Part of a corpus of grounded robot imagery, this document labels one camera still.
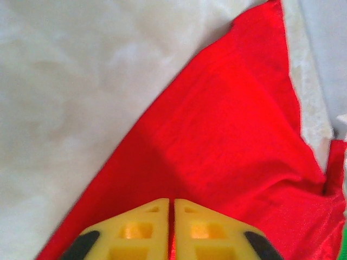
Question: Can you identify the red t-shirt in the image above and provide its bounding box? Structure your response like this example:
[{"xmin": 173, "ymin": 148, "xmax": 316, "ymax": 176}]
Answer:
[{"xmin": 35, "ymin": 0, "xmax": 347, "ymax": 260}]

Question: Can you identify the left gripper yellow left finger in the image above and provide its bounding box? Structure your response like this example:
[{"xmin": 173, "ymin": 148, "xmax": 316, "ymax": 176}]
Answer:
[{"xmin": 61, "ymin": 198, "xmax": 170, "ymax": 260}]

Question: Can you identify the green plastic mesh basket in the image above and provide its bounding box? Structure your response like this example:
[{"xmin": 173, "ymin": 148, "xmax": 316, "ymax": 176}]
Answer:
[{"xmin": 336, "ymin": 226, "xmax": 347, "ymax": 260}]

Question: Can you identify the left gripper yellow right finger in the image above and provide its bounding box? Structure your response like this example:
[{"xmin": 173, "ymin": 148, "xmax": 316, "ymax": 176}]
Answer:
[{"xmin": 173, "ymin": 198, "xmax": 282, "ymax": 260}]

